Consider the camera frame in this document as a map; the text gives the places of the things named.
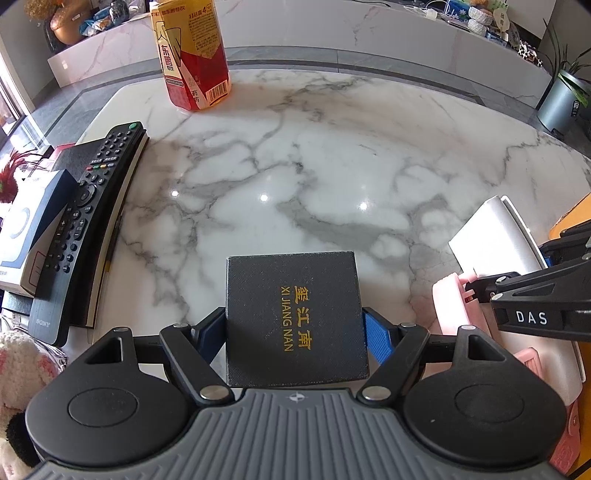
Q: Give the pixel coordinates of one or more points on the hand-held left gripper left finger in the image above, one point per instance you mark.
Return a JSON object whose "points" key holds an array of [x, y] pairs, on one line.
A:
{"points": [[213, 332]]}

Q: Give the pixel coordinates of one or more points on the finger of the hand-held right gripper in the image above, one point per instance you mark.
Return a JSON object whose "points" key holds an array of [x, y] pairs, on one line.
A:
{"points": [[572, 247], [531, 318]]}

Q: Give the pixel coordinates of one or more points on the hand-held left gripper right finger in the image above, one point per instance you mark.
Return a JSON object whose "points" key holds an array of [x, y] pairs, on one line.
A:
{"points": [[376, 334]]}

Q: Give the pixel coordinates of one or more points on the cream long case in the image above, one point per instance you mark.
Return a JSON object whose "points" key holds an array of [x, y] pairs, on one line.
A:
{"points": [[498, 235]]}

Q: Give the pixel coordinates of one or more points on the dark grey square box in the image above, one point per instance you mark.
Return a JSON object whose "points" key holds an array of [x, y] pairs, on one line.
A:
{"points": [[295, 318]]}

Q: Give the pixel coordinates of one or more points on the silver pedal trash can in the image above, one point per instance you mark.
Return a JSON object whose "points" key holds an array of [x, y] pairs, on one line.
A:
{"points": [[556, 104]]}

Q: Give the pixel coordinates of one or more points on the black hardcover book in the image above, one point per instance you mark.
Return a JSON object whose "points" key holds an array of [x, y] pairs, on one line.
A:
{"points": [[122, 217]]}

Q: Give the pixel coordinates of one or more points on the black remote control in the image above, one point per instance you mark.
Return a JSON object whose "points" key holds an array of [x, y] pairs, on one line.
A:
{"points": [[87, 217]]}

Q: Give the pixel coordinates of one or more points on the green long-leaf plant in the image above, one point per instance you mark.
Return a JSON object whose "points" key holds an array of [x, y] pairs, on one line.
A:
{"points": [[572, 69]]}

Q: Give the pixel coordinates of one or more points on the white and pink plush rabbit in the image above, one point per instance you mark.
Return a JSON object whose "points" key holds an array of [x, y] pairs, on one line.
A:
{"points": [[21, 369]]}

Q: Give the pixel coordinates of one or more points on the white and blue box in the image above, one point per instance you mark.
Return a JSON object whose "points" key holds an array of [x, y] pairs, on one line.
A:
{"points": [[27, 244]]}

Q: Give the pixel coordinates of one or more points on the round paper fan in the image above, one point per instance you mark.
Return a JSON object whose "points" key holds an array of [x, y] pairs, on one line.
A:
{"points": [[503, 23]]}

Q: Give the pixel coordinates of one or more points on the red artificial flower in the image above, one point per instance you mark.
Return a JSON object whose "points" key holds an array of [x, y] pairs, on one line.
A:
{"points": [[11, 177]]}

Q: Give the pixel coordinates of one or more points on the red and yellow drink carton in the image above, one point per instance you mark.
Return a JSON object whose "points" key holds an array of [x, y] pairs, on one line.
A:
{"points": [[194, 55]]}

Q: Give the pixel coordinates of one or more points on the blue snack bag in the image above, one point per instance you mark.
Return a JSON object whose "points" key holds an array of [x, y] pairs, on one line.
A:
{"points": [[94, 23]]}

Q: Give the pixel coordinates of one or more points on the gold round vase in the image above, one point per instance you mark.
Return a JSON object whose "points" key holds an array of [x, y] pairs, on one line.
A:
{"points": [[64, 27]]}

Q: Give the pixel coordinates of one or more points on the dried orange flower bunch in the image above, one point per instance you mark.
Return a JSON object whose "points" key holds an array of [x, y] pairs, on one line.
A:
{"points": [[41, 7]]}

